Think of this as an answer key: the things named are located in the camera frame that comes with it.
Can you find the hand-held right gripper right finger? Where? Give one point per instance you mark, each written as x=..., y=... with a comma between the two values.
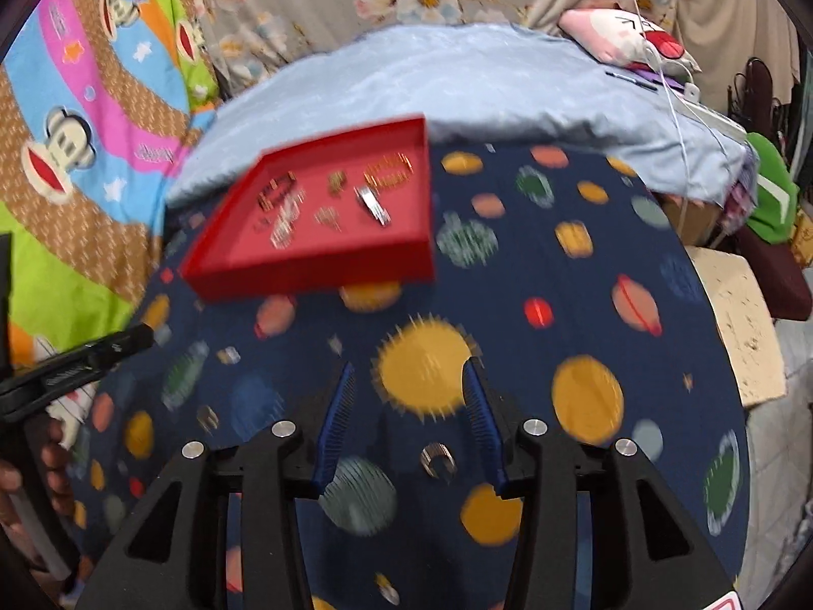
x=481, y=422

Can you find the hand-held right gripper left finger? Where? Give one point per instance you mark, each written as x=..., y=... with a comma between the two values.
x=335, y=419

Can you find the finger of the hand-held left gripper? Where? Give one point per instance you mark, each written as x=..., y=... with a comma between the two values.
x=95, y=356

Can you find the red jewelry box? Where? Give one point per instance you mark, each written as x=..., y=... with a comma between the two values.
x=317, y=229

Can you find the silver flower earring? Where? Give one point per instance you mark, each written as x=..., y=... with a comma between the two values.
x=327, y=217

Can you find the silver metal watch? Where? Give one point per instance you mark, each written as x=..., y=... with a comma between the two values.
x=373, y=204

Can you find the small gold pendant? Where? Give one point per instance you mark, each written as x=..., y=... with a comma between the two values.
x=336, y=181

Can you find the person's left hand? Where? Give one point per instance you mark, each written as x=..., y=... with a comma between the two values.
x=44, y=470

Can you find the navy planet-print blanket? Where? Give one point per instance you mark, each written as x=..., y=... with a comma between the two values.
x=540, y=343

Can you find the colourful cartoon monkey blanket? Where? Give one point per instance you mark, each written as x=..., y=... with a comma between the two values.
x=89, y=127

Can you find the beige foam board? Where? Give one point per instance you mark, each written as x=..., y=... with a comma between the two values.
x=740, y=324

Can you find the maroon cloth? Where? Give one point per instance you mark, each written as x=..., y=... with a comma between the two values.
x=772, y=273

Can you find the light blue pillow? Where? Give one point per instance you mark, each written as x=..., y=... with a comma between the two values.
x=457, y=82

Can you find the green cloth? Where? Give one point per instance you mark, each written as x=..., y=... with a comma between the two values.
x=772, y=190

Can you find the purple flat item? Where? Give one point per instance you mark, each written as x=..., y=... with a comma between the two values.
x=654, y=81

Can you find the pink cartoon plush pillow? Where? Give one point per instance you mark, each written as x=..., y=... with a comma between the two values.
x=625, y=38

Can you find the black metal rack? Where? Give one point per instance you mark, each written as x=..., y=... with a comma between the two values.
x=759, y=92

